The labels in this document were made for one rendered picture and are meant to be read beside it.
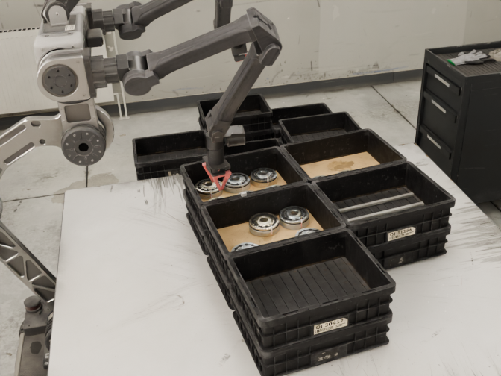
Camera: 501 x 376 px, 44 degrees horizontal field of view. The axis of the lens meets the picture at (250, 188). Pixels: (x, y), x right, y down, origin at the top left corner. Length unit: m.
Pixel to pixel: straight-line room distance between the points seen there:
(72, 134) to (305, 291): 0.89
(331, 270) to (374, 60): 3.68
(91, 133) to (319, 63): 3.44
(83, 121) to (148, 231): 0.53
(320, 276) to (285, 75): 3.47
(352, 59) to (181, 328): 3.78
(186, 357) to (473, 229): 1.17
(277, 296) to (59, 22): 1.03
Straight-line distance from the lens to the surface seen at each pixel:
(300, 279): 1.89
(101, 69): 1.72
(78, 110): 2.07
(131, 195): 2.61
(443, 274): 2.17
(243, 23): 1.69
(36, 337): 2.73
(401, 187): 2.36
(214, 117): 1.94
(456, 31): 5.69
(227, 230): 2.10
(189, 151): 3.35
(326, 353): 1.79
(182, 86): 5.08
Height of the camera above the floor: 2.03
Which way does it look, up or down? 31 degrees down
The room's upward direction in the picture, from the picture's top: 3 degrees counter-clockwise
